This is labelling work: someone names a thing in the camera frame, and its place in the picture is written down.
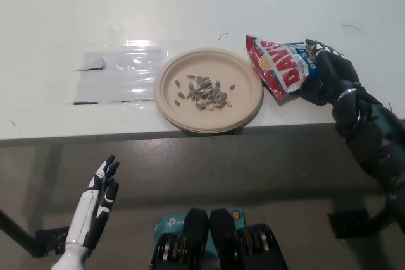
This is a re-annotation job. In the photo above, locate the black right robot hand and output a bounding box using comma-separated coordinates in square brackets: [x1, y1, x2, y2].
[297, 39, 363, 108]

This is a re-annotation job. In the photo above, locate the teal router box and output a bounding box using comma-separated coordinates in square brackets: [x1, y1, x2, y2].
[154, 207, 246, 252]

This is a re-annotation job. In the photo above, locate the red blue sunflower seed bag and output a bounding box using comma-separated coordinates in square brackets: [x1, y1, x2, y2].
[245, 34, 324, 107]

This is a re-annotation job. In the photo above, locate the clear plastic sheet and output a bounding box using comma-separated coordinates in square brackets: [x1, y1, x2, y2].
[73, 47, 165, 105]

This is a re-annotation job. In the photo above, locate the pile of sunflower seeds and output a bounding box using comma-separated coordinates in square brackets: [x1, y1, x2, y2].
[173, 75, 237, 111]

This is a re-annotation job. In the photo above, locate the beige paper plate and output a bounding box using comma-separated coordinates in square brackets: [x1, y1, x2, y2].
[154, 47, 265, 133]

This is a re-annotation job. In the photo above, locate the black table leg with foot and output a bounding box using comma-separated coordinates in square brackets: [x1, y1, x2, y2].
[327, 208, 385, 240]
[0, 208, 71, 258]

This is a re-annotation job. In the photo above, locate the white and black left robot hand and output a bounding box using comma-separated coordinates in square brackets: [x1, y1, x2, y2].
[65, 154, 120, 249]

